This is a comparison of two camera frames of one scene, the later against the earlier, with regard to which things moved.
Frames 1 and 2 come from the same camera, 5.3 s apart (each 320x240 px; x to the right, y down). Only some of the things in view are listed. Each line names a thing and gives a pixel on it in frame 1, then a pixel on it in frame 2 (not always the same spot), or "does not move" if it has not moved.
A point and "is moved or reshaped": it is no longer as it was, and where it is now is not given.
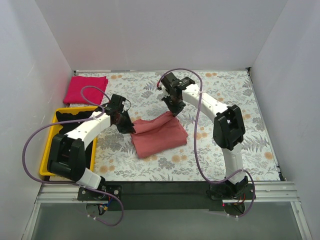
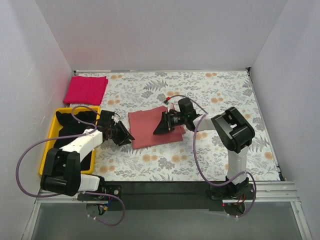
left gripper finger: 125,128 -> 125,141
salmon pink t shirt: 151,137 is moved or reshaped
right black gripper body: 173,102 -> 169,121
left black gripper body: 124,120 -> 118,133
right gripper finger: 174,109 -> 163,127
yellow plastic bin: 58,129 does not move
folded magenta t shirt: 73,93 does not move
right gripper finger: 180,105 -> 179,129
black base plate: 153,195 does not move
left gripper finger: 126,125 -> 122,131
